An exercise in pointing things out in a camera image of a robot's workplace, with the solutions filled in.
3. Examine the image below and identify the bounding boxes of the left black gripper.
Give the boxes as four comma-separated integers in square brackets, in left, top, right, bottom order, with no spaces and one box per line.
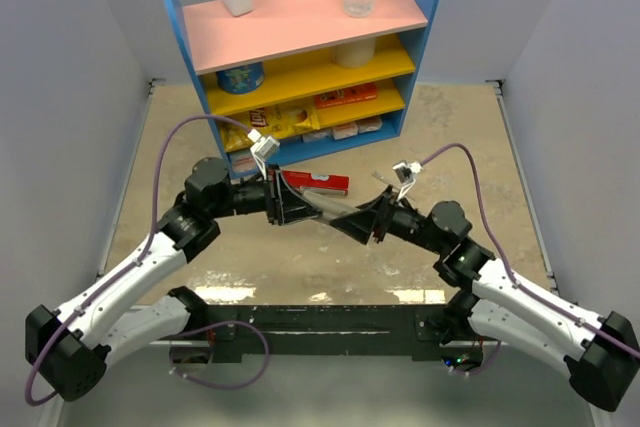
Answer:
[210,164,322,225]

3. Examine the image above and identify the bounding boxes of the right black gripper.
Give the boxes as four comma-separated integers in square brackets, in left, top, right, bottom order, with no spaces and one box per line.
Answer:
[331,185,445,255]

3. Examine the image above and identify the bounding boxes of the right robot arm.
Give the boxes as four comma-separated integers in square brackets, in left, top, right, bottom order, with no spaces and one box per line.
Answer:
[330,190,639,412]

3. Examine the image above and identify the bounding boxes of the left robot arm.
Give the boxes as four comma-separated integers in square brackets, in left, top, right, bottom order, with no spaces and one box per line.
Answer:
[25,157,323,401]

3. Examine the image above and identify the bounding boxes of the red toothpaste box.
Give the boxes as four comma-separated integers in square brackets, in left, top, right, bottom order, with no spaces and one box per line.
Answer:
[282,170,350,196]

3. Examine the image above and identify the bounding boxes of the yellow chips bag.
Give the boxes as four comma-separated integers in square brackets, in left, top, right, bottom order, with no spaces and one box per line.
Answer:
[217,99,320,152]

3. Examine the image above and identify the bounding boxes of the orange flat box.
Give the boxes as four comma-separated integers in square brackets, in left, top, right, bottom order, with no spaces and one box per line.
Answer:
[314,83,378,109]

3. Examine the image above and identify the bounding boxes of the blue round tin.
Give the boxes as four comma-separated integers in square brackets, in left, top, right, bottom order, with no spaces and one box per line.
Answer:
[215,62,265,95]

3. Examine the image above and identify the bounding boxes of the blue shelf unit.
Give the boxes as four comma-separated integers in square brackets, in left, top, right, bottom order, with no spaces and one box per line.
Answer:
[163,0,439,165]

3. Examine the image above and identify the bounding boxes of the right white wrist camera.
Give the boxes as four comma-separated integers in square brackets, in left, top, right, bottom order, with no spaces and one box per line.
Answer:
[393,161,422,202]

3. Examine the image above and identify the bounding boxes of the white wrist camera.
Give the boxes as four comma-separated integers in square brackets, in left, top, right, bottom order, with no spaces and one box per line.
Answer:
[393,161,422,202]
[247,129,280,179]

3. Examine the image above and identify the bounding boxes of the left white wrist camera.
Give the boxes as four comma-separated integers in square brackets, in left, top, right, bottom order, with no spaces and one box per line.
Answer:
[247,129,280,179]

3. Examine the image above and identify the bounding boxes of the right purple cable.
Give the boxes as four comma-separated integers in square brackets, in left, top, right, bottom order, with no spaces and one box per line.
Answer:
[418,142,640,361]

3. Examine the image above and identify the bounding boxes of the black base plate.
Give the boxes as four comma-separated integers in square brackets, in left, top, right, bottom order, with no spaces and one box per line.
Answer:
[184,304,476,363]

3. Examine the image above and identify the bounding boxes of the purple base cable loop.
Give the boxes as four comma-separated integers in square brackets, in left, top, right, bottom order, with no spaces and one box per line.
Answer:
[168,315,272,389]

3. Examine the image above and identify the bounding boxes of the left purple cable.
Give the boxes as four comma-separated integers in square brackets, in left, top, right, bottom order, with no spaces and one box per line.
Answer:
[24,114,251,407]

